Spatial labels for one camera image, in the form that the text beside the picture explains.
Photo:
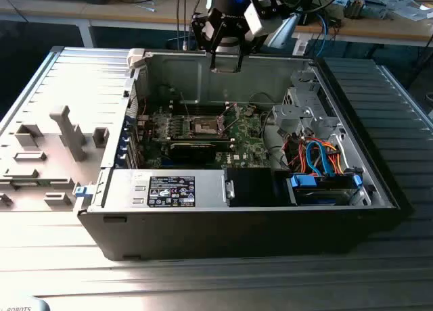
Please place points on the black monitor stand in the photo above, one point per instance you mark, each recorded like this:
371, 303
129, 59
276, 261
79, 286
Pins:
306, 18

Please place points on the blue expansion card retainer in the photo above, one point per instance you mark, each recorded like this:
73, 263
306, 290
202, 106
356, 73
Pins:
123, 138

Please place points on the metal power supply latch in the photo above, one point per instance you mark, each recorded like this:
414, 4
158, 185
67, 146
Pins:
229, 189

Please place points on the black PC case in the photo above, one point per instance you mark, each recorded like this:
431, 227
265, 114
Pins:
203, 233

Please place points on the black graphics card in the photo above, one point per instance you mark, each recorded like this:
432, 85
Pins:
193, 153

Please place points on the hard disk in blue carrier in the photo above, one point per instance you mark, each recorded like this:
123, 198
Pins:
301, 182

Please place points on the wooden desk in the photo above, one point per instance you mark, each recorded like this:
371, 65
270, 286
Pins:
372, 27
101, 13

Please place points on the CPU socket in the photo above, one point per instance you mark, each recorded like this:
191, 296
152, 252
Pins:
203, 126

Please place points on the CPU cooler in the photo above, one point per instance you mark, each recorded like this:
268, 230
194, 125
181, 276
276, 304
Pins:
353, 6

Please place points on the silver CPU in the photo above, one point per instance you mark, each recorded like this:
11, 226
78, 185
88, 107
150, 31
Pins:
225, 70

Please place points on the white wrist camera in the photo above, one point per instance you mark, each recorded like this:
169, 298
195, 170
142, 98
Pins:
253, 20

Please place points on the grey power supply unit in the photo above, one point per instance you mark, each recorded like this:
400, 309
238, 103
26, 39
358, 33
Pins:
128, 189

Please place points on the grey parts rack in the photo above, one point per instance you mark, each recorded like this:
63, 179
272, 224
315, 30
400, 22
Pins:
50, 162

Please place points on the green motherboard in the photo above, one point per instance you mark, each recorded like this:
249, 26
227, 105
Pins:
247, 145

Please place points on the metal drive cage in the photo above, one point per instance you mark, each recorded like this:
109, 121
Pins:
287, 116

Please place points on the white case latch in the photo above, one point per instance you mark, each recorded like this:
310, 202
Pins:
135, 57

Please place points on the blue case latch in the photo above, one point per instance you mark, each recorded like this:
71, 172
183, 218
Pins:
83, 192

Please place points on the white tag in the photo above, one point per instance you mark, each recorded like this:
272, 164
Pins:
300, 47

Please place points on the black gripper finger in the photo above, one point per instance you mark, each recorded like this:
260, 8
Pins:
240, 62
198, 30

